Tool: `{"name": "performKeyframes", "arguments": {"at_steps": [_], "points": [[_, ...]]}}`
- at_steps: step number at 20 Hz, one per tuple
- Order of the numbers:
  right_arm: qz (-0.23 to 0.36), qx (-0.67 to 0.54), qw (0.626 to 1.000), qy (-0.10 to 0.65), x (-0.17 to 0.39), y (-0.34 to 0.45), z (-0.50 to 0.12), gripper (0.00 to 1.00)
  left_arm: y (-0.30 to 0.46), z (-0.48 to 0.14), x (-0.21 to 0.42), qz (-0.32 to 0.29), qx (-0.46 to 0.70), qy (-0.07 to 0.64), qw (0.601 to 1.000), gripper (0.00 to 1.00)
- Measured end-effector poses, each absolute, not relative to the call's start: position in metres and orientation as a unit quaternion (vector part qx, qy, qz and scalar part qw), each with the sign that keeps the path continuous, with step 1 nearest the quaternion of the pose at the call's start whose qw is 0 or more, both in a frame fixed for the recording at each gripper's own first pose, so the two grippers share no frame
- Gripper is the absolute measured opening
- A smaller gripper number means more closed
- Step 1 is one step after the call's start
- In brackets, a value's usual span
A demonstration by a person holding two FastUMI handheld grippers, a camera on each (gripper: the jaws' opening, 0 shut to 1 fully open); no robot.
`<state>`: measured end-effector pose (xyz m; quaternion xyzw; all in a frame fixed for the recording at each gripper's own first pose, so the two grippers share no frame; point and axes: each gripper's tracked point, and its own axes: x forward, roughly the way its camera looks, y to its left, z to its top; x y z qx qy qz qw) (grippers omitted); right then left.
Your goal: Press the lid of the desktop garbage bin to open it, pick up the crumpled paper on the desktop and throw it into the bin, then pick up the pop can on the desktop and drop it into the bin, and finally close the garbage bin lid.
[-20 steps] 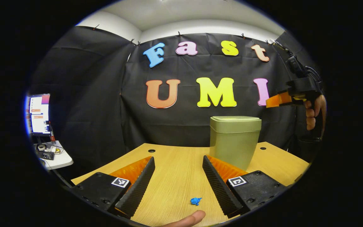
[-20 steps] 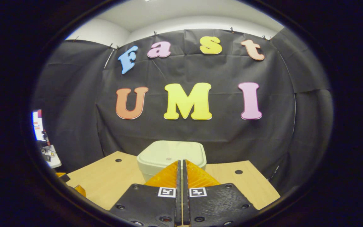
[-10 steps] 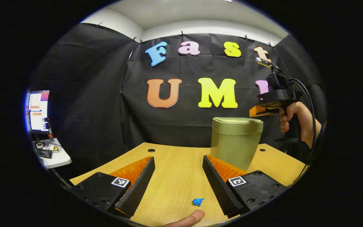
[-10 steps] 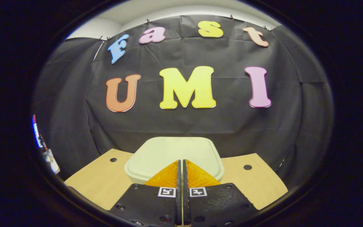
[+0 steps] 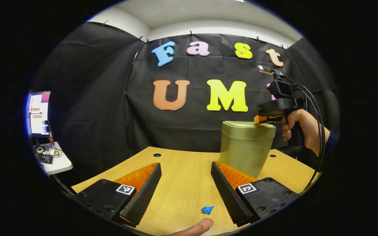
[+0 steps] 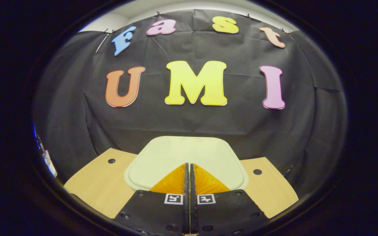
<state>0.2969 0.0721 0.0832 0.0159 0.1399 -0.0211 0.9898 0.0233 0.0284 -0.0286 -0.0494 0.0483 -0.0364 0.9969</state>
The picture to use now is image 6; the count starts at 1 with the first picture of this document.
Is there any black backdrop cloth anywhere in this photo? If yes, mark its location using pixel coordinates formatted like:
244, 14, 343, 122
31, 9, 347, 197

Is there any green desktop garbage bin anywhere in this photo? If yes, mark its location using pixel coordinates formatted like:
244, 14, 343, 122
124, 136, 249, 191

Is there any white side table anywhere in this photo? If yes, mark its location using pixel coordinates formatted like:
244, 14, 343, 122
41, 149, 58, 178

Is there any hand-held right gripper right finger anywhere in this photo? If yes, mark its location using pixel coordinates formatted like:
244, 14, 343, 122
190, 163, 270, 234

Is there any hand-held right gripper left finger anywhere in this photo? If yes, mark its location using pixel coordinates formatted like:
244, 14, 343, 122
114, 163, 189, 234

